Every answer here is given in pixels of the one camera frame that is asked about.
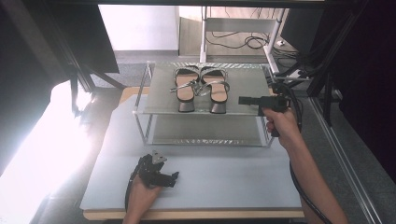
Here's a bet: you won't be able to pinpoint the black monitor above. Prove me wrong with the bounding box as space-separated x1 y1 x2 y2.
280 8 325 54

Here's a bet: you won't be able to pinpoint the black rhinestone strap sandal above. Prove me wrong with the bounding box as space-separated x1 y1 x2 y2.
196 65 231 115
169 65 201 113

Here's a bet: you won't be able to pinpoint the person's left hand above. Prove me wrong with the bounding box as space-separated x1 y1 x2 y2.
126 176 163 217

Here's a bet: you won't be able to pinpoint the black stand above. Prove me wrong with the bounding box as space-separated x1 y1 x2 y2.
66 63 127 119

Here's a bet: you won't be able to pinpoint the black metal frame struts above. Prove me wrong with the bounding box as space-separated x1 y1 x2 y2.
270 0 372 125

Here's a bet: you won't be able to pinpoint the black floor cables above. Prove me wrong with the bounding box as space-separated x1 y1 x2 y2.
205 8 300 59

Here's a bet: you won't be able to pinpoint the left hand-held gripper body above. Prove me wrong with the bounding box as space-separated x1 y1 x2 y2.
134 149 168 189

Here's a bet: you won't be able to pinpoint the grey table mat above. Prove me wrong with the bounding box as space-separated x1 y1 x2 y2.
79 92 307 211

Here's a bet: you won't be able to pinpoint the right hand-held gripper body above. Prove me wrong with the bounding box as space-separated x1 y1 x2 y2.
257 76 313 118

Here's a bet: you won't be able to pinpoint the left hand-held gripper black cable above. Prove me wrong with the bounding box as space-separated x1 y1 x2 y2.
123 160 142 213

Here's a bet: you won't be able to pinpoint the aluminium floor rail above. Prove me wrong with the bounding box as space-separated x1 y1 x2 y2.
309 96 382 224

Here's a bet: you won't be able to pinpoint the two-tier metal shoe rack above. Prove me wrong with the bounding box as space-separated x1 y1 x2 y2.
133 61 290 147

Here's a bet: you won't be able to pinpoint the hand-held gripper black cable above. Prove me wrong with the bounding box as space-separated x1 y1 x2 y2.
123 160 142 213
270 82 333 224

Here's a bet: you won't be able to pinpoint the right hand-held gripper black cable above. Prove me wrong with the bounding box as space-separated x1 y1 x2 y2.
270 82 333 224

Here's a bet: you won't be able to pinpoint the white metal desk frame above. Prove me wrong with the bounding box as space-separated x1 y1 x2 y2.
199 6 286 75

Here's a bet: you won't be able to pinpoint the person's right hand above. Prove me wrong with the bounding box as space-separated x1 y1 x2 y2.
262 106 304 152

